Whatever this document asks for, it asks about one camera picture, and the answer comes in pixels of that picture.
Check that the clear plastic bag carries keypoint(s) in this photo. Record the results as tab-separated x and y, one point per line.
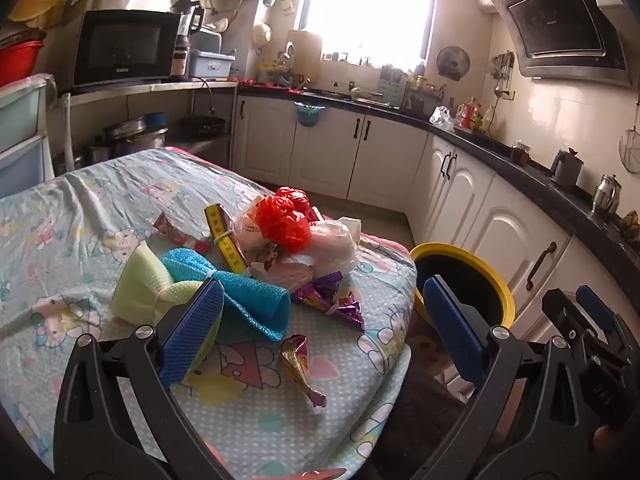
442	119

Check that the metal sink faucet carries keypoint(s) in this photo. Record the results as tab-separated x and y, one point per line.
289	50

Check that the red cloth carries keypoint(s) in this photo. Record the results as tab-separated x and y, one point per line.
270	86

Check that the bright kitchen window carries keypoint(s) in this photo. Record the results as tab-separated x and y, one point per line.
365	5

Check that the blue round container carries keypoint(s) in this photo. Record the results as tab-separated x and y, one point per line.
156	120

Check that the grey metal kettle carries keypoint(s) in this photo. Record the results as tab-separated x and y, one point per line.
567	170

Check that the blue hanging basket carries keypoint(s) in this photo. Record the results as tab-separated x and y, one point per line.
308	117

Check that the metal shelf rack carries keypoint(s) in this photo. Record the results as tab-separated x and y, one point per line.
150	87

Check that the yellow oil bottle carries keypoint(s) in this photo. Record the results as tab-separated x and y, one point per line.
487	120

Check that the dark wall fan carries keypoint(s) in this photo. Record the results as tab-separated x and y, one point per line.
452	62

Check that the black microwave oven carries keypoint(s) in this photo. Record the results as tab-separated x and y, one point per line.
125	50

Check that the person's right hand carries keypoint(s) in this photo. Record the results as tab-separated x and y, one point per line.
604	442

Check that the red sauce bottle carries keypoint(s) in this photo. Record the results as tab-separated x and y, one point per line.
469	114

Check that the light green sponge cloth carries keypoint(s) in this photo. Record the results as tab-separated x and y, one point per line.
140	290

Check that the red plastic basin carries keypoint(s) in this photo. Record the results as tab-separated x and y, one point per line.
17	62

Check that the white round container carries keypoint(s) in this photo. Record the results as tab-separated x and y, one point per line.
261	35

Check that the brown jar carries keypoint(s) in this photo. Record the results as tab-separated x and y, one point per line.
520	154

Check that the blue mesh cloth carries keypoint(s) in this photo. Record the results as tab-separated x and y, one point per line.
250	305

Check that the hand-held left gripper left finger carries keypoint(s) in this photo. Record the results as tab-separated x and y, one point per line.
192	330

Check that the steel teapot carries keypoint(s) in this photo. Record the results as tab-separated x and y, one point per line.
607	197

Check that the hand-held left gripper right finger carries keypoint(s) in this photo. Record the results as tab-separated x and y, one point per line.
452	330

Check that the hanging kitchen utensils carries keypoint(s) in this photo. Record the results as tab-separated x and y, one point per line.
504	67

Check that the blue plastic dish tub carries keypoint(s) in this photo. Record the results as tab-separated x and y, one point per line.
212	65

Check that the red brown snack wrapper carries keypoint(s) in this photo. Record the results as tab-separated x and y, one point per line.
175	232

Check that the beige cutting board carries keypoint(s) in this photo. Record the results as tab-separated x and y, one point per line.
305	55

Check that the red plastic bag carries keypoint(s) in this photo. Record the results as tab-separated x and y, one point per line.
280	220

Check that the black range hood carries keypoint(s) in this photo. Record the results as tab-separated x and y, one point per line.
560	25

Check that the printed cartoon blanket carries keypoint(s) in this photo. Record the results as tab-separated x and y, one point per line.
100	200

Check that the gold purple foil wrapper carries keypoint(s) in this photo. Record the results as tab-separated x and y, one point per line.
297	360

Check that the white kitchen cabinets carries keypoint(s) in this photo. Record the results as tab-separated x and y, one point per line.
385	160

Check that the white printed plastic bag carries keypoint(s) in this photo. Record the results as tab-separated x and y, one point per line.
245	232

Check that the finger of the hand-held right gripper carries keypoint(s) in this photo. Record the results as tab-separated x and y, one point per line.
567	317
595	307

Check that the yellow measuring tape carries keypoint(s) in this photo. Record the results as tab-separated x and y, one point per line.
227	250

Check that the trash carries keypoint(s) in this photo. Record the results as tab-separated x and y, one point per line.
332	245

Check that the yellow black waste bin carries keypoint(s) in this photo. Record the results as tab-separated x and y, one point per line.
506	295

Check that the black blender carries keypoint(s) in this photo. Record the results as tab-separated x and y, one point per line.
192	22

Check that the black frying pan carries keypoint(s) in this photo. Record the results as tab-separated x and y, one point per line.
202	126

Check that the green knife rack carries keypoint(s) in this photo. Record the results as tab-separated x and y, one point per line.
392	87

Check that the black kitchen countertop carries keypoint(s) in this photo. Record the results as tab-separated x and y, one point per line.
550	185

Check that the steel cooking pots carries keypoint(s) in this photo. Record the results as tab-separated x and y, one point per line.
135	135

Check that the plastic drawer unit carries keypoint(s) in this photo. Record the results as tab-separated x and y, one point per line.
20	130

